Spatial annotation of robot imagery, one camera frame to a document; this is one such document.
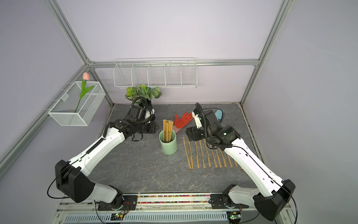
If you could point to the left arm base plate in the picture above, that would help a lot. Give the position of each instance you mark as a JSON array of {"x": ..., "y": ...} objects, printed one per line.
[{"x": 129, "y": 203}]

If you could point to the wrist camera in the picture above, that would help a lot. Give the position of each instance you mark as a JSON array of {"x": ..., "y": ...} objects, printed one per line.
[
  {"x": 136, "y": 115},
  {"x": 208, "y": 115}
]

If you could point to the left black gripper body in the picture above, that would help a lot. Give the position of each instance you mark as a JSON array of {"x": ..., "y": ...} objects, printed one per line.
[{"x": 147, "y": 128}]

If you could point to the black plant pot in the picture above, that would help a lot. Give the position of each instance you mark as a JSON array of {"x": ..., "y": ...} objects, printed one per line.
[{"x": 149, "y": 109}]

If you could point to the white mesh basket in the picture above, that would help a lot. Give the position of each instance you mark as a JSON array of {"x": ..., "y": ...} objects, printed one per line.
[{"x": 63, "y": 111}]

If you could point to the bundle of brown paper straws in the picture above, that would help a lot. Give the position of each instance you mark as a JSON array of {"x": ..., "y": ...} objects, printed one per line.
[{"x": 167, "y": 130}]

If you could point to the green artificial plant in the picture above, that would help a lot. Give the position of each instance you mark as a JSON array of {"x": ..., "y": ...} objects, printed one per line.
[{"x": 132, "y": 93}]

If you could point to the aluminium front rail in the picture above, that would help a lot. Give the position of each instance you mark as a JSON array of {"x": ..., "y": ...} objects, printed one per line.
[{"x": 149, "y": 207}]

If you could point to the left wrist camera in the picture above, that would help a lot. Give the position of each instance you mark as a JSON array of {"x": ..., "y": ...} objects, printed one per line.
[{"x": 136, "y": 115}]

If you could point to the mint green storage cup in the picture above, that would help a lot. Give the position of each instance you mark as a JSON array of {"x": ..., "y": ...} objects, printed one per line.
[{"x": 168, "y": 148}]

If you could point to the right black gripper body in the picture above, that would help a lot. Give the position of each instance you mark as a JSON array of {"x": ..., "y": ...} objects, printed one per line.
[{"x": 197, "y": 134}]

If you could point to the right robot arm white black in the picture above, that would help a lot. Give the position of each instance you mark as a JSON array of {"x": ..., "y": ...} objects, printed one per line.
[{"x": 271, "y": 194}]

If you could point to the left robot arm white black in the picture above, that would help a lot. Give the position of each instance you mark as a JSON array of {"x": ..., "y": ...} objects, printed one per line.
[{"x": 72, "y": 176}]

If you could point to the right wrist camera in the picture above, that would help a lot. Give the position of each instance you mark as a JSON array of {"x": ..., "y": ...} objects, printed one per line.
[{"x": 208, "y": 115}]

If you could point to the red hand-shaped scraper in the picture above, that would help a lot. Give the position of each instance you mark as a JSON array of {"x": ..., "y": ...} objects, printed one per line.
[{"x": 180, "y": 123}]

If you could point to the white wire wall shelf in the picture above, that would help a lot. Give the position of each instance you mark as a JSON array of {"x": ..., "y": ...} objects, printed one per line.
[{"x": 156, "y": 72}]

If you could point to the pink artificial tulip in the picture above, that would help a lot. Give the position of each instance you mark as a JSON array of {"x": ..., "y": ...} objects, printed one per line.
[{"x": 84, "y": 89}]

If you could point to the teal small spatula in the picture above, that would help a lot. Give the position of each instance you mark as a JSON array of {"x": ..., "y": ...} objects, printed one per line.
[{"x": 219, "y": 115}]

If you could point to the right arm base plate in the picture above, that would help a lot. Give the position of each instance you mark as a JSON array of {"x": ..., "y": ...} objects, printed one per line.
[{"x": 217, "y": 202}]

